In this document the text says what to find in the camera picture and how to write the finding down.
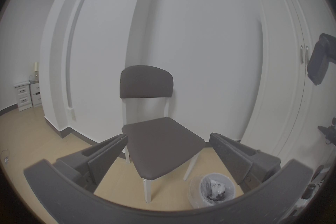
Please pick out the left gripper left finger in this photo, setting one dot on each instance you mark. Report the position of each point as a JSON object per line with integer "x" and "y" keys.
{"x": 99, "y": 162}

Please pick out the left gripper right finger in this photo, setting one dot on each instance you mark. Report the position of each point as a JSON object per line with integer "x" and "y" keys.
{"x": 241, "y": 165}

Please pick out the white paper piece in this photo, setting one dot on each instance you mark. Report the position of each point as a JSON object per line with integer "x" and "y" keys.
{"x": 216, "y": 186}

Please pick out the black plastic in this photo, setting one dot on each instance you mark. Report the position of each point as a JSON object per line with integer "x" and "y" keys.
{"x": 215, "y": 198}

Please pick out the clear plastic bag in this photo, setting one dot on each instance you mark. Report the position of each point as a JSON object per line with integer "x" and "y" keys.
{"x": 193, "y": 196}

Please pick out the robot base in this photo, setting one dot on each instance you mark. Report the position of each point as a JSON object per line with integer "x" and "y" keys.
{"x": 309, "y": 192}

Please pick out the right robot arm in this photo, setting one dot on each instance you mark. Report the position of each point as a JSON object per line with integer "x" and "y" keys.
{"x": 329, "y": 131}

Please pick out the white trash bin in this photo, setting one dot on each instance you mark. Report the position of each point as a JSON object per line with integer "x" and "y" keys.
{"x": 206, "y": 183}

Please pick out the grey cushioned white chair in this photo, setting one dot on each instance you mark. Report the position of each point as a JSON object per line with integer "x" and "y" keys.
{"x": 157, "y": 144}

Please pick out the white bedside table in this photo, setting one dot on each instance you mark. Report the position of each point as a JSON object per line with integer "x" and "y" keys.
{"x": 23, "y": 97}

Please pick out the white wardrobe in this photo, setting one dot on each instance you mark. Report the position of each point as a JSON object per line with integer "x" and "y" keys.
{"x": 283, "y": 73}

